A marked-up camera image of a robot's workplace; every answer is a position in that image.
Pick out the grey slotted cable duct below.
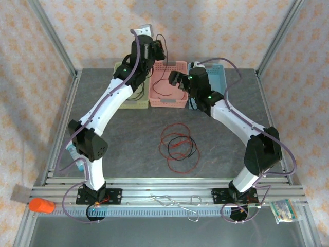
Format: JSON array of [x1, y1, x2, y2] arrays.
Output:
[[53, 206, 232, 218]]

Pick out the thin black cable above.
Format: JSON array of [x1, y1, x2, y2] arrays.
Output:
[[156, 33, 170, 74], [127, 83, 145, 101], [167, 136, 197, 161]]

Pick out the blue perforated plastic basket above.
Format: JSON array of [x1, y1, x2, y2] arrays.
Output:
[[188, 62, 228, 110]]

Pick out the grey tape patch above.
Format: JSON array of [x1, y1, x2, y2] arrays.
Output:
[[10, 184, 32, 204]]

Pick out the aluminium extrusion beam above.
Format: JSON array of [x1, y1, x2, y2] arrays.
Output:
[[44, 176, 293, 186], [29, 186, 308, 207]]

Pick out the aluminium frame post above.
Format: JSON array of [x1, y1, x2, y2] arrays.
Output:
[[255, 0, 305, 78], [27, 0, 79, 78]]

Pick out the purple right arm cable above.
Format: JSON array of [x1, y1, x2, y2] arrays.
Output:
[[196, 57, 297, 223]]

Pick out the aluminium side frame rail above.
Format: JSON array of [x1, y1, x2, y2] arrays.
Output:
[[41, 69, 83, 186], [254, 69, 294, 186]]

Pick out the bent metal wire hook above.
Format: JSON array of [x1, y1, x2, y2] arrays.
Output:
[[150, 195, 182, 207]]

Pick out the green perforated plastic basket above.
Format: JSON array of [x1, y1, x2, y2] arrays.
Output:
[[113, 61, 151, 110]]

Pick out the metal wire clip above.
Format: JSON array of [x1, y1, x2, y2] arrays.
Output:
[[190, 196, 210, 206]]

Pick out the orange plastic object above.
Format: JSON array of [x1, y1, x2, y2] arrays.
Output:
[[28, 197, 57, 215]]

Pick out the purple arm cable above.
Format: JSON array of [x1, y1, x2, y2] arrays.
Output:
[[56, 28, 141, 225], [196, 57, 297, 223]]

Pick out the pink perforated plastic basket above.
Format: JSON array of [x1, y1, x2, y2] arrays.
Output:
[[149, 60, 189, 108]]

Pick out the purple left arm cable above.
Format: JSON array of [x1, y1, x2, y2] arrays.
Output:
[[56, 28, 141, 225]]

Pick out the blue and white packet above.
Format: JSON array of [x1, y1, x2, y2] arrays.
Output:
[[65, 144, 87, 172]]

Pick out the thin bent metal wire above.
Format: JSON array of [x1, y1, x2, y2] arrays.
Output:
[[177, 204, 199, 222]]

